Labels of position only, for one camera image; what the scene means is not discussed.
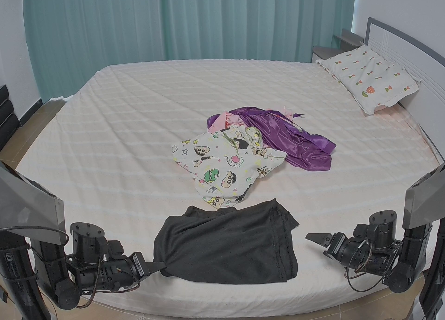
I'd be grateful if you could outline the black cable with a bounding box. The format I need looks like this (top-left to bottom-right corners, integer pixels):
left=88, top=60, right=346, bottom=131
left=78, top=275, right=142, bottom=309
left=343, top=265, right=387, bottom=294

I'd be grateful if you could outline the bed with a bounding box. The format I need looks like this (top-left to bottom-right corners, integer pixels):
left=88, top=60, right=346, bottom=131
left=6, top=16, right=445, bottom=316

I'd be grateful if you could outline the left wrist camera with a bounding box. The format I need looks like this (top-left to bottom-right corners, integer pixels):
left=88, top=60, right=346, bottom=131
left=106, top=239, right=124, bottom=256

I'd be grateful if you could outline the pink garment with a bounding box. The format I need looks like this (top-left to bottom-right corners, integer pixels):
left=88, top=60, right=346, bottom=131
left=208, top=105, right=297, bottom=132

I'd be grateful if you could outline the blue-green curtain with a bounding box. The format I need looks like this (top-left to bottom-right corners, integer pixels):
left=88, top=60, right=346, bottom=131
left=22, top=0, right=359, bottom=104

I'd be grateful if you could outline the grey bedside table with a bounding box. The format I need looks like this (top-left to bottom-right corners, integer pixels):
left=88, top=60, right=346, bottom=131
left=312, top=28, right=365, bottom=62

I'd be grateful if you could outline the black T-shirt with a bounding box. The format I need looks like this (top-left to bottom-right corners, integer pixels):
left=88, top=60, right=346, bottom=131
left=153, top=198, right=300, bottom=284

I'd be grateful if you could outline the white printed pyjama top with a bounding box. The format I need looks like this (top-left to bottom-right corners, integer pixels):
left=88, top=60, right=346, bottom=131
left=171, top=125, right=288, bottom=212

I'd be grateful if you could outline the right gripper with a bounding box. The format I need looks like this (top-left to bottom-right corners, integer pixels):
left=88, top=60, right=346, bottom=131
left=305, top=232, right=355, bottom=264

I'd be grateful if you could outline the purple satin garment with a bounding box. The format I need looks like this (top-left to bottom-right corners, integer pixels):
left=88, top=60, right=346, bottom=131
left=207, top=106, right=337, bottom=172

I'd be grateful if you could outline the white printed pillow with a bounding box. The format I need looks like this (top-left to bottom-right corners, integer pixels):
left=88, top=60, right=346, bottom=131
left=315, top=44, right=422, bottom=115

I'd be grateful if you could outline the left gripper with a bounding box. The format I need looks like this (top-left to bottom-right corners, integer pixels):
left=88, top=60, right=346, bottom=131
left=114, top=251, right=168, bottom=286

